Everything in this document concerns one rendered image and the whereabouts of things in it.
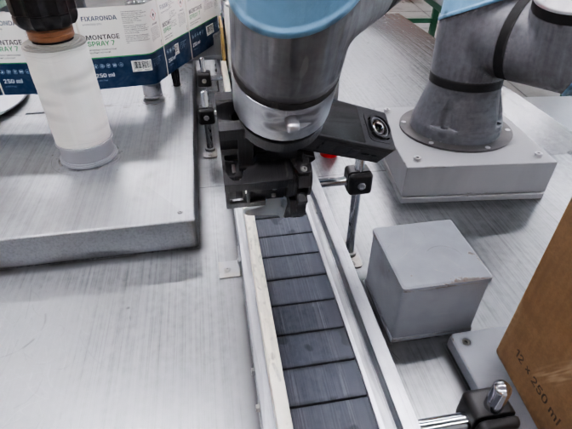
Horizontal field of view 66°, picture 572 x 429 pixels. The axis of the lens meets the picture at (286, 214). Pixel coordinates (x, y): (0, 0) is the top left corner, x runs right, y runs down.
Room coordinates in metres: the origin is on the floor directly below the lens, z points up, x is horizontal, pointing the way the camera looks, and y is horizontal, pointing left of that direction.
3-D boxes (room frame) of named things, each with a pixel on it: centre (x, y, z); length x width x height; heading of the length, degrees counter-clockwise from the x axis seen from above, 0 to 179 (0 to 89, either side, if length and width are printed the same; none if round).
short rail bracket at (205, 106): (0.74, 0.14, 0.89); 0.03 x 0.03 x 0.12; 10
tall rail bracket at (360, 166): (0.44, -0.07, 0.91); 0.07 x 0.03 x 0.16; 100
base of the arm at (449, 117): (0.71, -0.30, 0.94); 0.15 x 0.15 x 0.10
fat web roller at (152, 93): (0.86, 0.27, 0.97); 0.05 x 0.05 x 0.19
